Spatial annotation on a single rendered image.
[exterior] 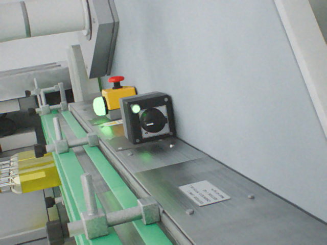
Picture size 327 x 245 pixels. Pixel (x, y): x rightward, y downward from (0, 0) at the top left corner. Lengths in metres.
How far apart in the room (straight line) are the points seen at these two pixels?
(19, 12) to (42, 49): 3.88
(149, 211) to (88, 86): 1.11
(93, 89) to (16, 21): 0.44
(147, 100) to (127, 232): 0.36
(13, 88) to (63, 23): 1.15
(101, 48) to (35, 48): 3.87
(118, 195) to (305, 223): 0.30
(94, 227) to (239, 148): 0.22
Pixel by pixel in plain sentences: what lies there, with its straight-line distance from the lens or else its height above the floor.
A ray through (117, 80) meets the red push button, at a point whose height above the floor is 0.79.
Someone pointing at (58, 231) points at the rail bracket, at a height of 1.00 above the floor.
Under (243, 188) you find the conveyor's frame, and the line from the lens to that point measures 0.61.
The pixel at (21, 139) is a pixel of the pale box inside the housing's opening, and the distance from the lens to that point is 2.61.
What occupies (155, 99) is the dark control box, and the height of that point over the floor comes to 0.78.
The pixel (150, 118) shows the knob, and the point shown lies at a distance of 0.87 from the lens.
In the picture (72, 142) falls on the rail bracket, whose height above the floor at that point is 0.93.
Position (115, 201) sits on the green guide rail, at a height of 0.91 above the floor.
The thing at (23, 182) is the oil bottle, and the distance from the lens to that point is 1.37.
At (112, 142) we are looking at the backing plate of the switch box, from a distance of 0.94.
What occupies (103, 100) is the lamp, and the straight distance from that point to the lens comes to 1.18.
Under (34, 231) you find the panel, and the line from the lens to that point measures 1.38.
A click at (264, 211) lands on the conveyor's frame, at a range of 0.54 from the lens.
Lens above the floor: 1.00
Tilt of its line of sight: 15 degrees down
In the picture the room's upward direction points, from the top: 102 degrees counter-clockwise
